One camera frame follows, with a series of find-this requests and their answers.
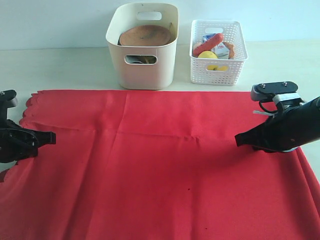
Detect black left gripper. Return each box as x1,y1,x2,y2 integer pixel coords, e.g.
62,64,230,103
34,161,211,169
0,119,56,163

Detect brown egg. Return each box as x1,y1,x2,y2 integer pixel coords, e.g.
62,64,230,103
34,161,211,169
193,42,201,49

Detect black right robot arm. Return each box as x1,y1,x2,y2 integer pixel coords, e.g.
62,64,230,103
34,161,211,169
234,97,320,153

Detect red sausage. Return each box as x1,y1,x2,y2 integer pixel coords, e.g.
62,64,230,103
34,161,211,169
192,33,224,56

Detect brown wooden plate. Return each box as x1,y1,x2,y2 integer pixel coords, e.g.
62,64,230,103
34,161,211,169
119,24,171,47

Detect yellow lemon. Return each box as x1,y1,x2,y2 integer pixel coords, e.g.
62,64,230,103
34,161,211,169
198,50,218,59

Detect stainless steel cup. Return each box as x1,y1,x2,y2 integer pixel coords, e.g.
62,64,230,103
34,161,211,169
125,55,143,64

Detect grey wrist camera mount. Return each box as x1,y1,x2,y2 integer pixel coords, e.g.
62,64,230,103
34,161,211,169
250,81,307,117

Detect red tablecloth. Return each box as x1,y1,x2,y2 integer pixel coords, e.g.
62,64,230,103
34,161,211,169
0,90,320,240

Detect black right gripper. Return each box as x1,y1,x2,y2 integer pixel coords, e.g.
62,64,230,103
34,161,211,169
234,104,320,152

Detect blue white milk carton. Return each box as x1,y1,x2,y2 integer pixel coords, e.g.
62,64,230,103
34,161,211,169
202,33,231,60

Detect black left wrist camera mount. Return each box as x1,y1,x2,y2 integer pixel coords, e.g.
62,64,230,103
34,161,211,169
0,89,18,128

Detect white perforated plastic basket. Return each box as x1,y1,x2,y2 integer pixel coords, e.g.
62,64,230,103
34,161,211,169
189,19,248,86

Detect yellow cheese wedge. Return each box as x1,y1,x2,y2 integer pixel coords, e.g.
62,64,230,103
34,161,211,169
206,65,229,72

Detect cream plastic bin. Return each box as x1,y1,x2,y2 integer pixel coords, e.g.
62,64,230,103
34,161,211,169
105,2,179,90

